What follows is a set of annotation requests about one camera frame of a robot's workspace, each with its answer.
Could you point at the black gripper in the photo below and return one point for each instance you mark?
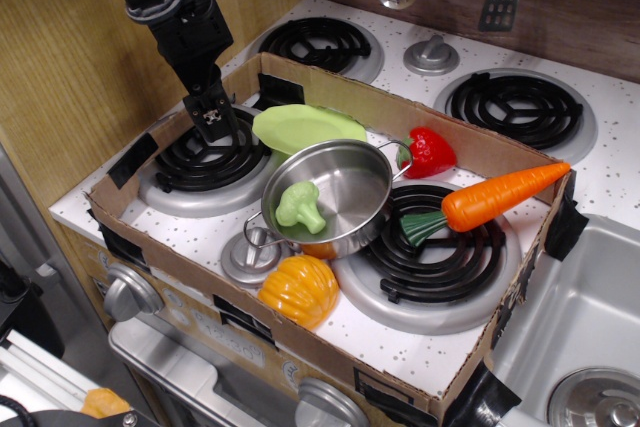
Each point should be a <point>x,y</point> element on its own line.
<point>191,38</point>

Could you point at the orange toy carrot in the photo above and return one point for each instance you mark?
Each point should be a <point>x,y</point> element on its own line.
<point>468,208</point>

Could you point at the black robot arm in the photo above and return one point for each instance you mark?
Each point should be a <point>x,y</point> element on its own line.
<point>145,12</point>

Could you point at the light green plastic plate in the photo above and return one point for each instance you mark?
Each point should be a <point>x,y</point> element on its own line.
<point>291,128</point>

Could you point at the front left black burner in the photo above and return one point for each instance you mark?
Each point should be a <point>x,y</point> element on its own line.
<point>193,178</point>

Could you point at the black burner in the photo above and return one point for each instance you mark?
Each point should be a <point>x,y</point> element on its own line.
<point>532,108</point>
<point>193,178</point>
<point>450,283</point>
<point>335,45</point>

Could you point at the green toy broccoli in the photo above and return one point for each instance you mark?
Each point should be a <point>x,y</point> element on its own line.
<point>298,205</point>

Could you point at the back left black burner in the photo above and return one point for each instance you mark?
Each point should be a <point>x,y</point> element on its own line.
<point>335,45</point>

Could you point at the grey front stove knob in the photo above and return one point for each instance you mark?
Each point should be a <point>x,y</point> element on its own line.
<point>251,256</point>

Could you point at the grey stove knob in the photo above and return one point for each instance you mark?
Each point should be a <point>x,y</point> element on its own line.
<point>251,256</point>
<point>432,57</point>

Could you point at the stainless steel pot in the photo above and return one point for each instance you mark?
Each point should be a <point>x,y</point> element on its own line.
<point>354,180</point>

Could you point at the yellow toy pumpkin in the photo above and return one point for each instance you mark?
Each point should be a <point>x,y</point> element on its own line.
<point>303,289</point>

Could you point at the grey oven knob left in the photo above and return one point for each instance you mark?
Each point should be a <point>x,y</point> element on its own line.
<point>129,294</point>

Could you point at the grey oven knob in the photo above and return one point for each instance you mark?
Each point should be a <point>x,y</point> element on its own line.
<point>321,404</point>
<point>129,294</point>

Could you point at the red toy strawberry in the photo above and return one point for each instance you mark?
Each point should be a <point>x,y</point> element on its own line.
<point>428,154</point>

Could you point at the grey back stove knob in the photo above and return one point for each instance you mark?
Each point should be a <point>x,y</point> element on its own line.
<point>432,57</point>

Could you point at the front right black burner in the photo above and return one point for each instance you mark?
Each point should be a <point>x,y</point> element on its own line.
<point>450,283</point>

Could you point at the hanging grey spatula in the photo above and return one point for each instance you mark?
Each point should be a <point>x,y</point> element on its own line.
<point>498,16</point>

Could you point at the grey oven knob right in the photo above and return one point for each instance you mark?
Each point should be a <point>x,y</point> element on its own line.
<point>321,404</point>

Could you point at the orange object bottom left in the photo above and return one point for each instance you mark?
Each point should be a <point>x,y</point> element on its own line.
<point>101,403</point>

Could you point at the back right black burner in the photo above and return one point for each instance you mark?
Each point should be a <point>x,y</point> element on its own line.
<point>532,108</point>

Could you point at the cardboard fence box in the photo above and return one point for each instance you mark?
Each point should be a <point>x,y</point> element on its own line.
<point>479,151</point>

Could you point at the stainless steel sink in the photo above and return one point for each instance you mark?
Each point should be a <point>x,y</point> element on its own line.
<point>570,352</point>

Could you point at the silver oven door handle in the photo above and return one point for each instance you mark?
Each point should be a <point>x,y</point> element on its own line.
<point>202,387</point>

